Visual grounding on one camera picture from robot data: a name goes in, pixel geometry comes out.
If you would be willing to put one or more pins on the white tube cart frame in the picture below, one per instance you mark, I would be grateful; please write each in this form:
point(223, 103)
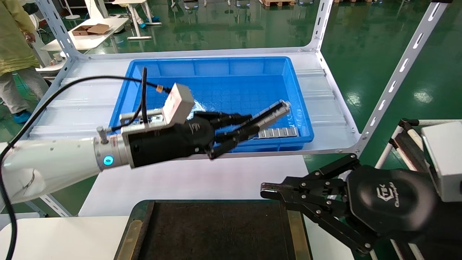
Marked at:
point(408, 144)

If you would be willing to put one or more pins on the blue plastic bin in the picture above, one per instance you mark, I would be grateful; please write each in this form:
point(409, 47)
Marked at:
point(231, 79)

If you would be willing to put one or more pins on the person in yellow coat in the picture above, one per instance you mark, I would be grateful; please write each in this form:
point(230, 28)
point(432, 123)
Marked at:
point(14, 43)

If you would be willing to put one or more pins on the open cardboard box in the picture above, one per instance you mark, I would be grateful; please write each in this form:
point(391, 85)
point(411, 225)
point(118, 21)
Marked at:
point(90, 29)

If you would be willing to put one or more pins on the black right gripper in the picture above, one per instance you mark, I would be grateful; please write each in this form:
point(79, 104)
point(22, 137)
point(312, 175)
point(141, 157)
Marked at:
point(391, 198)

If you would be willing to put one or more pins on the black container tray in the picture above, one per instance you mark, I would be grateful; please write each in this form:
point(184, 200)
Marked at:
point(216, 231)

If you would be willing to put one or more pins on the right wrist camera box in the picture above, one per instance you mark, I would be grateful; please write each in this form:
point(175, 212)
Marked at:
point(445, 159)

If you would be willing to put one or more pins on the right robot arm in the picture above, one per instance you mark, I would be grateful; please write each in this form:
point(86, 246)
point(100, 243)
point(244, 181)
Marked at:
point(447, 231)

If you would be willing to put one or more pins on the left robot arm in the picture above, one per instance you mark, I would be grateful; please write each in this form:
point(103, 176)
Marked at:
point(50, 166)

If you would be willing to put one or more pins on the wooden pallet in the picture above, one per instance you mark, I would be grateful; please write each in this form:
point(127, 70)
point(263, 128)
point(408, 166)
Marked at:
point(278, 2)

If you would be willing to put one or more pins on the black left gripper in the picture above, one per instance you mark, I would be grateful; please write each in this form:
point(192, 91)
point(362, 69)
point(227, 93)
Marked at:
point(162, 144)

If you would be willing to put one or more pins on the small white cup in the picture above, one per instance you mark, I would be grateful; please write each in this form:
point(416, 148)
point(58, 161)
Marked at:
point(56, 57)

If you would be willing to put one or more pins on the white work table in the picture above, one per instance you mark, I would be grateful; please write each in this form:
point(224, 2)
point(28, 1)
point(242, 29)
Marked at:
point(90, 39)

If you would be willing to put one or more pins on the white slotted metal shelf rack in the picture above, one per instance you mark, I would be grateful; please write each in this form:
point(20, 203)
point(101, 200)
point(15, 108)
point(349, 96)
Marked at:
point(83, 104)

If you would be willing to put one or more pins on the person with blue shoe covers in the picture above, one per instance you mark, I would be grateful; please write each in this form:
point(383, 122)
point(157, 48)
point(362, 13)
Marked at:
point(146, 22)

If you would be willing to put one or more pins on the long grey metal housing part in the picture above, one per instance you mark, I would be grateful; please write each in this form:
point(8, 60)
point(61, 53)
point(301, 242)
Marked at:
point(270, 113)

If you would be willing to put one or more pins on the white desk frame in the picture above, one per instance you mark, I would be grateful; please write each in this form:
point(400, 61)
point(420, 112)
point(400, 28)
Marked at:
point(135, 25)

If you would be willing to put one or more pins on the white machine stand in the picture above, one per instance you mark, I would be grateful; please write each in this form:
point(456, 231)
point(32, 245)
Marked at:
point(54, 66)

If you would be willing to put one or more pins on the silver ribbed metal plate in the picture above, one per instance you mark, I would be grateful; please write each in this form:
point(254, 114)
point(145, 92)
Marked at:
point(278, 132)

